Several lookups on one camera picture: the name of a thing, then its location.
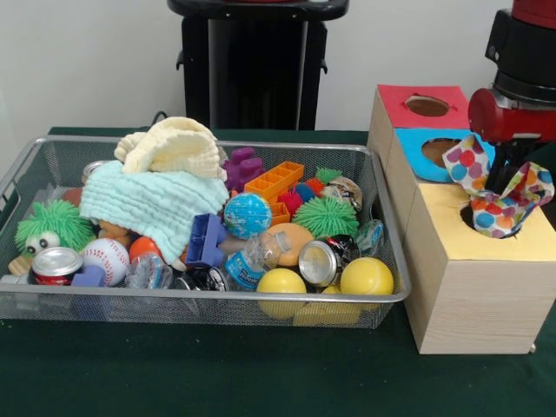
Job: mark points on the green spiky ball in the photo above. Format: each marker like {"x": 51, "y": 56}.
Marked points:
{"x": 56, "y": 221}
{"x": 326, "y": 215}

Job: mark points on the dark green side-table cloth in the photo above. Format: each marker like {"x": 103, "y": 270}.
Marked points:
{"x": 545, "y": 154}

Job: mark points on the silver mesh bin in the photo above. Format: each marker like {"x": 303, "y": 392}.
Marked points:
{"x": 65, "y": 310}

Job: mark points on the yellow ball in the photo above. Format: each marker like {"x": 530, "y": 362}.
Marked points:
{"x": 367, "y": 280}
{"x": 281, "y": 284}

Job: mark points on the orange building block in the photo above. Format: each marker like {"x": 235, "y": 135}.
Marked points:
{"x": 273, "y": 180}

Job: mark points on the mint green cloth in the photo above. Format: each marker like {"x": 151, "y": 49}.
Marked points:
{"x": 152, "y": 204}

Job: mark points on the cream cloth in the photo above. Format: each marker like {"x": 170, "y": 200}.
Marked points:
{"x": 174, "y": 147}

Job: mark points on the black soda can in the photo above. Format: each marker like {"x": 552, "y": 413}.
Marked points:
{"x": 326, "y": 256}

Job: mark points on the polka dot cloth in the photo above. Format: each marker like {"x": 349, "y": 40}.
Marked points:
{"x": 499, "y": 213}

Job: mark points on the silver red soda can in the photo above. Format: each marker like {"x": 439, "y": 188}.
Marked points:
{"x": 56, "y": 265}

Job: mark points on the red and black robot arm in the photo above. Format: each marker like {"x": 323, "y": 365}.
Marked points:
{"x": 525, "y": 48}

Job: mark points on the wooden three-hole box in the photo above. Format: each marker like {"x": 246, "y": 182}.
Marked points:
{"x": 478, "y": 304}

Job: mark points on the dark green table cloth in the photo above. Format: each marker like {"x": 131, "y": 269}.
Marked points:
{"x": 260, "y": 373}

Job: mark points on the blue globe ball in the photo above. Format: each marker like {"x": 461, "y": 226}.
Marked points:
{"x": 247, "y": 216}

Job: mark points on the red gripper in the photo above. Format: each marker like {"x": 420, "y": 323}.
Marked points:
{"x": 508, "y": 121}

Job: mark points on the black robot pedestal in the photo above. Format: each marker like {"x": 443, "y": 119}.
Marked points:
{"x": 256, "y": 65}

